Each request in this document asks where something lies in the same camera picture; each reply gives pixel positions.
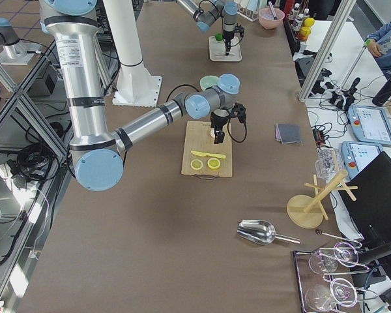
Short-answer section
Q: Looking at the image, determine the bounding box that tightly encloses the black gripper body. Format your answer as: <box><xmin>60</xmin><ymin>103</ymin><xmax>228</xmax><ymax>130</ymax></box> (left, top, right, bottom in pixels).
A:
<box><xmin>222</xmin><ymin>20</ymin><xmax>236</xmax><ymax>42</ymax></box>
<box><xmin>210</xmin><ymin>109</ymin><xmax>230</xmax><ymax>131</ymax></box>

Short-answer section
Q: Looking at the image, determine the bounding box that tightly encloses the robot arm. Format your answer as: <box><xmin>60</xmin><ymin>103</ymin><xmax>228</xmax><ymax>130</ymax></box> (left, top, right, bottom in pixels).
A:
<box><xmin>177</xmin><ymin>0</ymin><xmax>244</xmax><ymax>56</ymax></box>
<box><xmin>40</xmin><ymin>1</ymin><xmax>240</xmax><ymax>191</ymax></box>

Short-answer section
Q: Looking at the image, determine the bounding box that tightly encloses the light green bowl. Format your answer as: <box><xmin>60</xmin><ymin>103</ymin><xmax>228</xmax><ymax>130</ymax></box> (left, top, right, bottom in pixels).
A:
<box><xmin>199</xmin><ymin>75</ymin><xmax>219</xmax><ymax>91</ymax></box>

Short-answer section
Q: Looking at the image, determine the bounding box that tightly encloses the pink bowl with ice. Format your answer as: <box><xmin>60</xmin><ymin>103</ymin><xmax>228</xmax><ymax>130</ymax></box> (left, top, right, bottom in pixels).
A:
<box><xmin>258</xmin><ymin>7</ymin><xmax>285</xmax><ymax>29</ymax></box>

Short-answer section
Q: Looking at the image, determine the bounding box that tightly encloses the metal tube in bowl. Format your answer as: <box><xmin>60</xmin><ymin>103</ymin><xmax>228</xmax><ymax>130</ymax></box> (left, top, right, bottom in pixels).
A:
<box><xmin>268</xmin><ymin>1</ymin><xmax>278</xmax><ymax>20</ymax></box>

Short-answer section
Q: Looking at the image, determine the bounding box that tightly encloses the green lime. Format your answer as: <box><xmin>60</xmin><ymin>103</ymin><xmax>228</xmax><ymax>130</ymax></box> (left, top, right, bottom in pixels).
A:
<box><xmin>214</xmin><ymin>33</ymin><xmax>223</xmax><ymax>41</ymax></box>

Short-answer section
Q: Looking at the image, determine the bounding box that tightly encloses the beige rabbit serving tray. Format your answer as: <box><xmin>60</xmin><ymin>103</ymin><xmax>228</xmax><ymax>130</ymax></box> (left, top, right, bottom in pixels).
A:
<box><xmin>209</xmin><ymin>36</ymin><xmax>242</xmax><ymax>62</ymax></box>

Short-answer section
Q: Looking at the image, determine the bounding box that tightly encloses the bamboo cutting board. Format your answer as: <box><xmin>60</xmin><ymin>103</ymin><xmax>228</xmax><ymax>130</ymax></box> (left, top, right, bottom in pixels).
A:
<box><xmin>181</xmin><ymin>121</ymin><xmax>233</xmax><ymax>177</ymax></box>

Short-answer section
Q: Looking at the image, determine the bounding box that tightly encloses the yellow plastic knife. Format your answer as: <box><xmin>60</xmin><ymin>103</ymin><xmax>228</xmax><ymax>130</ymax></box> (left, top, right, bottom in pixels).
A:
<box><xmin>190</xmin><ymin>150</ymin><xmax>226</xmax><ymax>159</ymax></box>

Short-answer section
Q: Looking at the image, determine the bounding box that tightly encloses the thick lemon half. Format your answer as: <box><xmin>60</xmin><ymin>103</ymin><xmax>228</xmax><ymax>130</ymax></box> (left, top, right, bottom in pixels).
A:
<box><xmin>207</xmin><ymin>157</ymin><xmax>222</xmax><ymax>170</ymax></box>

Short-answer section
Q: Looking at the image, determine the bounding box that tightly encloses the thin lemon slice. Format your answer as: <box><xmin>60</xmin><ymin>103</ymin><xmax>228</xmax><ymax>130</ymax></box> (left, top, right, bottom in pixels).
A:
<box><xmin>190</xmin><ymin>159</ymin><xmax>203</xmax><ymax>171</ymax></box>

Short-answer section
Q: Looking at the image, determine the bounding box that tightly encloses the grey folded cloth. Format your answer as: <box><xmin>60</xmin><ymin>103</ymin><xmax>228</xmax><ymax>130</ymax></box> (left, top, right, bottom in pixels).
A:
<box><xmin>275</xmin><ymin>123</ymin><xmax>302</xmax><ymax>144</ymax></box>

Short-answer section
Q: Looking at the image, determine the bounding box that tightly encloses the metal scoop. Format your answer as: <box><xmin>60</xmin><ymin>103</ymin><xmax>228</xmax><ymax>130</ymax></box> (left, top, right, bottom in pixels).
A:
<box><xmin>237</xmin><ymin>220</ymin><xmax>301</xmax><ymax>245</ymax></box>

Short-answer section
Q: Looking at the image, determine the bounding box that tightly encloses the wooden mug tree stand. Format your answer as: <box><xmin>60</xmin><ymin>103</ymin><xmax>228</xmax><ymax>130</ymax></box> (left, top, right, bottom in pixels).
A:
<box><xmin>287</xmin><ymin>170</ymin><xmax>358</xmax><ymax>229</ymax></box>

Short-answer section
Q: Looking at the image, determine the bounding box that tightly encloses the teach pendant near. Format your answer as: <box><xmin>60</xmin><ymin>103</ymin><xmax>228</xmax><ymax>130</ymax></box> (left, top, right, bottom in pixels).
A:
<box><xmin>341</xmin><ymin>141</ymin><xmax>383</xmax><ymax>179</ymax></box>

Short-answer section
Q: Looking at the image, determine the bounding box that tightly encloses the teach pendant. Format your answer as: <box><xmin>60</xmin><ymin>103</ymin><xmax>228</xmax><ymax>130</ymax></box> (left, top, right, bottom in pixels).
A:
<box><xmin>347</xmin><ymin>104</ymin><xmax>391</xmax><ymax>147</ymax></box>
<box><xmin>341</xmin><ymin>141</ymin><xmax>383</xmax><ymax>179</ymax></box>

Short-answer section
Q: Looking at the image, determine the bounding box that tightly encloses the teach pendant far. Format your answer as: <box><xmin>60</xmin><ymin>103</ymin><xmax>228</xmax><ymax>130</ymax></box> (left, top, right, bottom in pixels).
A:
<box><xmin>347</xmin><ymin>104</ymin><xmax>391</xmax><ymax>147</ymax></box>

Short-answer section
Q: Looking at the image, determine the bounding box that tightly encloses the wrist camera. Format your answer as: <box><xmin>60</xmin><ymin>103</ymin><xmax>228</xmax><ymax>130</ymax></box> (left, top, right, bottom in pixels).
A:
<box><xmin>230</xmin><ymin>102</ymin><xmax>246</xmax><ymax>124</ymax></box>
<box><xmin>233</xmin><ymin>23</ymin><xmax>244</xmax><ymax>42</ymax></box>

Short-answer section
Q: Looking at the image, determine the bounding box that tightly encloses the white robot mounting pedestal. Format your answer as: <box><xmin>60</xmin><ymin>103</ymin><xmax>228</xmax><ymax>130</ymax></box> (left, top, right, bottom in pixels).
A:
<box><xmin>104</xmin><ymin>0</ymin><xmax>162</xmax><ymax>107</ymax></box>

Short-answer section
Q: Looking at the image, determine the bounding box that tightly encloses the aluminium frame post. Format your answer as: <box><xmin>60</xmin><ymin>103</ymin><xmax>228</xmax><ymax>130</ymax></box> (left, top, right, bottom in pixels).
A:
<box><xmin>298</xmin><ymin>0</ymin><xmax>356</xmax><ymax>102</ymax></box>

